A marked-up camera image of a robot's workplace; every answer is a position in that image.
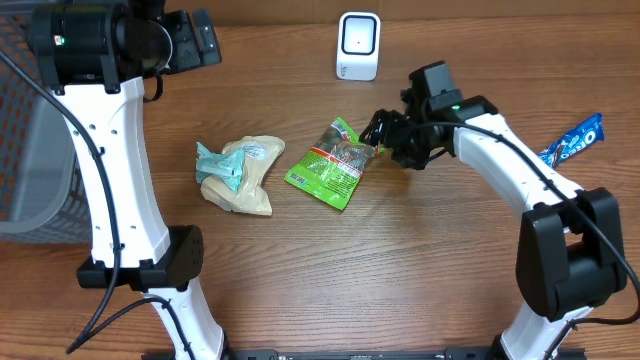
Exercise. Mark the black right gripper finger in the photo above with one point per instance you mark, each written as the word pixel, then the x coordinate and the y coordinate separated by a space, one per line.
pixel 375 131
pixel 382 143

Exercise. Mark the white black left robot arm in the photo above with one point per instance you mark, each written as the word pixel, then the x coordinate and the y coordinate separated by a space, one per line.
pixel 94 58

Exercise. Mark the beige snack bag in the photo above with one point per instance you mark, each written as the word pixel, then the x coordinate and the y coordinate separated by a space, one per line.
pixel 260 154

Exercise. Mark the grey plastic mesh basket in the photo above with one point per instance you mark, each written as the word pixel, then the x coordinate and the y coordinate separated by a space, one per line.
pixel 42 195

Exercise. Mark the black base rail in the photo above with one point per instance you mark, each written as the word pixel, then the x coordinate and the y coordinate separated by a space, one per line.
pixel 456 353

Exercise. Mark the blue Oreo cookie pack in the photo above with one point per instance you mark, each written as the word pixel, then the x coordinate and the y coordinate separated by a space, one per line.
pixel 575 140

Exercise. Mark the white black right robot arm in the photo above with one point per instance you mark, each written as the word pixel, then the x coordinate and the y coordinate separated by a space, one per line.
pixel 570 257

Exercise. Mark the teal wrapper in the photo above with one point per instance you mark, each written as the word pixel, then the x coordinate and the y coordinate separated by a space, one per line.
pixel 228 168

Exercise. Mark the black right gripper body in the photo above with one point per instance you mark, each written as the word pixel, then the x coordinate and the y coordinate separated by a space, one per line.
pixel 413 144

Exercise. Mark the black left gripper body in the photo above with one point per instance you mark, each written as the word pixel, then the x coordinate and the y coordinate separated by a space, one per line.
pixel 186 50

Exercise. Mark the green snack bag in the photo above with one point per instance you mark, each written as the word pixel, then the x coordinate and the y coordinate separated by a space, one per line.
pixel 334 165

